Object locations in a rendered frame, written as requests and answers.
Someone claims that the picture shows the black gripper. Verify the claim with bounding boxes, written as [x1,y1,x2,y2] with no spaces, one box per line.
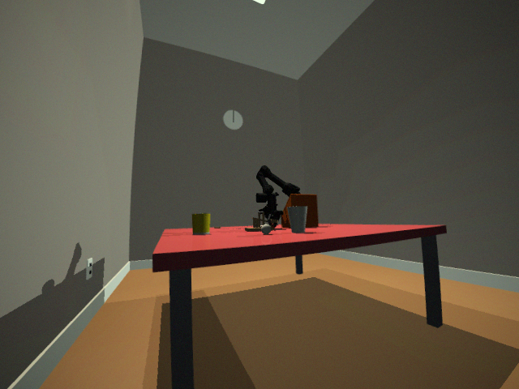
[264,203,284,221]

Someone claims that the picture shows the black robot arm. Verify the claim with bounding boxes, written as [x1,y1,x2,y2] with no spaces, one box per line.
[256,165,301,214]

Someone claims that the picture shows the tan wooden catapult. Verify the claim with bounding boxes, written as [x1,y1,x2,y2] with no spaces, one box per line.
[245,212,278,232]

